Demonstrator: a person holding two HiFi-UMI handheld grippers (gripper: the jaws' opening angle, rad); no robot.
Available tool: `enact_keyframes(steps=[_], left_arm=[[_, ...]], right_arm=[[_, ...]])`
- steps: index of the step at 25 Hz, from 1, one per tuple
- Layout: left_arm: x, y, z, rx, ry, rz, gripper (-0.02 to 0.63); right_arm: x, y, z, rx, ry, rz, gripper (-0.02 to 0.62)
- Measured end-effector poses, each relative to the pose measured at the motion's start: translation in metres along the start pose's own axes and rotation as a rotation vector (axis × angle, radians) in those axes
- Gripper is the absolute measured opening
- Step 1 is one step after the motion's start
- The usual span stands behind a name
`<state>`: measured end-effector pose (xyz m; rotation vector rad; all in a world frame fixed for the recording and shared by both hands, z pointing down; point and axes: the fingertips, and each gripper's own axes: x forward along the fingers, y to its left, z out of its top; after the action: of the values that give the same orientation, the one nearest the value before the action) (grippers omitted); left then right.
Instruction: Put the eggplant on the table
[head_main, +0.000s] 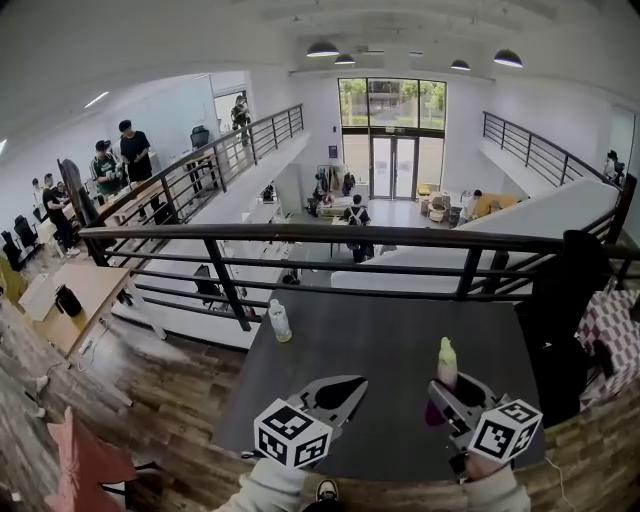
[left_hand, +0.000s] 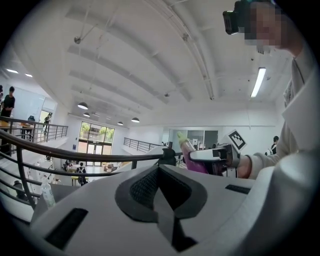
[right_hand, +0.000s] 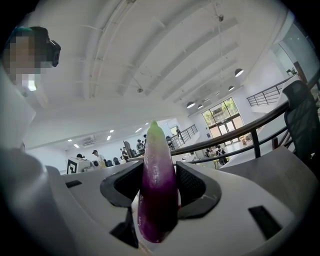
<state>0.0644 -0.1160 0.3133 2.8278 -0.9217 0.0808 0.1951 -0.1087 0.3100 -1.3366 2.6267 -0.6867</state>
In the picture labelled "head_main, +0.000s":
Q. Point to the blue wall poster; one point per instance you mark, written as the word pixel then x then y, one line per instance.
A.
pixel 333 151

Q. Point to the large black framed window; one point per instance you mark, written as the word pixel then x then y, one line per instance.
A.
pixel 392 102

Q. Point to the purple eggplant with green stem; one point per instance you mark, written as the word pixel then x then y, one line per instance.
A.
pixel 446 357

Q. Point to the white flat box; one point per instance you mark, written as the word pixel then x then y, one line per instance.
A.
pixel 40 297

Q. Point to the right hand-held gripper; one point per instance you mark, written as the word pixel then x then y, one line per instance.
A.
pixel 505 430

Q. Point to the clothes rack with garments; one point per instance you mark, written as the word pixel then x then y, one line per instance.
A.
pixel 332 179

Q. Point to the black metal railing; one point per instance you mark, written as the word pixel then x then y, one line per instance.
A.
pixel 629 200
pixel 350 233
pixel 253 147

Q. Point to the light wooden desk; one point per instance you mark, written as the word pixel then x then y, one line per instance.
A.
pixel 95 285

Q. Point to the person's dark trousers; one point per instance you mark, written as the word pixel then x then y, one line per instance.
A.
pixel 320 507

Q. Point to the checkered cloth covered table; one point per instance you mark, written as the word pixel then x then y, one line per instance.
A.
pixel 620 325

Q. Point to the long wooden workbench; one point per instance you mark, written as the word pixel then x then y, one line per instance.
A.
pixel 135 195

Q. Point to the black office chair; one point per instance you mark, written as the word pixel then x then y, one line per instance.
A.
pixel 11 250
pixel 26 235
pixel 560 320
pixel 200 137

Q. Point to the white power strip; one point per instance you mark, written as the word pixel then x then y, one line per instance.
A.
pixel 88 346

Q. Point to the round wicker basket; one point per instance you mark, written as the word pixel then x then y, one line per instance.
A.
pixel 438 212

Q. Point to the black dome pendant lamp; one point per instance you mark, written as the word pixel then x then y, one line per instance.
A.
pixel 322 49
pixel 345 59
pixel 508 58
pixel 460 65

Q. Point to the pink cloth draped chair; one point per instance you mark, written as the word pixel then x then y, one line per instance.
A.
pixel 85 465

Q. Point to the person's right forearm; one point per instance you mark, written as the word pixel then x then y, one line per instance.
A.
pixel 495 490

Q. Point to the dark jug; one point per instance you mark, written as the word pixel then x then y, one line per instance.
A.
pixel 69 301

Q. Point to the glass entrance double door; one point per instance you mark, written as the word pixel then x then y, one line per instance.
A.
pixel 395 167

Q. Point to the dark grey table top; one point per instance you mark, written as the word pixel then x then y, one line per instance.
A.
pixel 390 340

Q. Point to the person's shoe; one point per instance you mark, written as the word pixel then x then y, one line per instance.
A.
pixel 327 490

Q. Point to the person's left forearm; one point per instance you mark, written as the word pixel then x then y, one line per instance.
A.
pixel 270 487

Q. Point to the clear plastic drink bottle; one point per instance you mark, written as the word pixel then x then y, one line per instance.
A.
pixel 280 322

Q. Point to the yellow sofa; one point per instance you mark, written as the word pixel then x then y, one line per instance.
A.
pixel 500 204

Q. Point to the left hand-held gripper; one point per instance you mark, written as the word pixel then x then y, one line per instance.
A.
pixel 292 435

